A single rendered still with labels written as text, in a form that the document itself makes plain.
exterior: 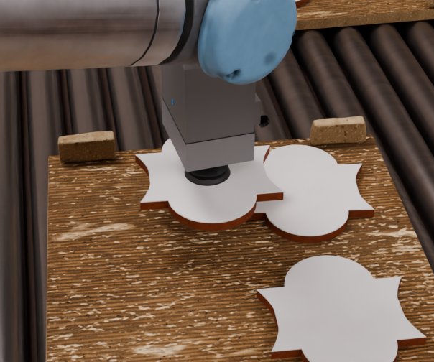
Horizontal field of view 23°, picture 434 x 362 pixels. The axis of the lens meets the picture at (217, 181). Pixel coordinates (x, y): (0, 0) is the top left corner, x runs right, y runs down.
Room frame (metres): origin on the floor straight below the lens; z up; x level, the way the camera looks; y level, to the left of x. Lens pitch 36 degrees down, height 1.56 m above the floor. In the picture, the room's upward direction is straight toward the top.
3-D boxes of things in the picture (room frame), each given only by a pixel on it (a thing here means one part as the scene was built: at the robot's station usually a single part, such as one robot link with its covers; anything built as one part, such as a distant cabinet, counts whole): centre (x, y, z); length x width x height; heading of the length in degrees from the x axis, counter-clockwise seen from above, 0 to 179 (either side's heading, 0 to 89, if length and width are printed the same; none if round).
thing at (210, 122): (0.80, 0.00, 1.09); 0.10 x 0.09 x 0.16; 107
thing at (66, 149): (0.90, 0.14, 0.95); 0.06 x 0.02 x 0.03; 97
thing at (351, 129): (0.94, -0.13, 0.95); 0.06 x 0.02 x 0.03; 97
